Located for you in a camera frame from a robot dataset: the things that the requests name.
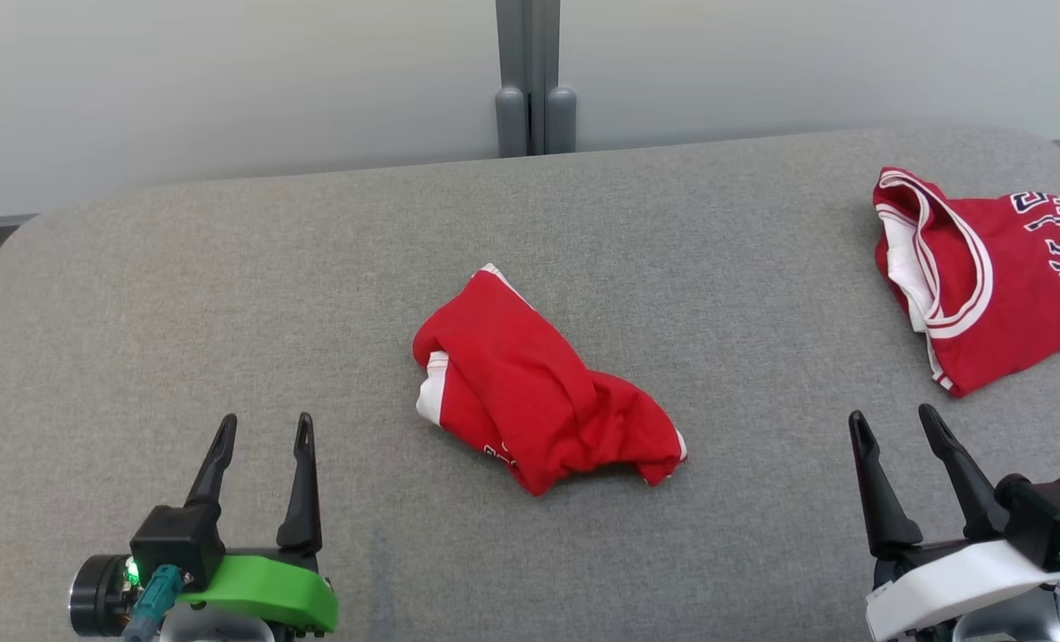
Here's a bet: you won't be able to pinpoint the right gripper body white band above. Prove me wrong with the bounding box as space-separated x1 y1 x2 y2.
865 538 1060 642

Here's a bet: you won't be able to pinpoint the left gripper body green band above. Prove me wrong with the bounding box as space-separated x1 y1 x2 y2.
69 548 340 638

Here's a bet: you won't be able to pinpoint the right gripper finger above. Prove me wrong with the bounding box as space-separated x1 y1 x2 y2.
917 403 1011 542
848 410 924 556

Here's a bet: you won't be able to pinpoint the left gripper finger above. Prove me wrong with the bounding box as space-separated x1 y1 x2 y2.
184 413 239 508
275 411 324 552

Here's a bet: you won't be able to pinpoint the red white-sleeved jersey shirt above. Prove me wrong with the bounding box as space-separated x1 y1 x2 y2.
872 166 1060 399

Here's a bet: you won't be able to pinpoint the red white-striped shorts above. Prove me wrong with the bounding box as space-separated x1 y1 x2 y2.
412 263 689 498

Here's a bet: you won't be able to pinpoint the teal left camera connector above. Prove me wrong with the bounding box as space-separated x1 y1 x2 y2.
120 564 184 642

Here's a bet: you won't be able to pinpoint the grey partition post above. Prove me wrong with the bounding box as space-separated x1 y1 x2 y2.
494 0 578 158

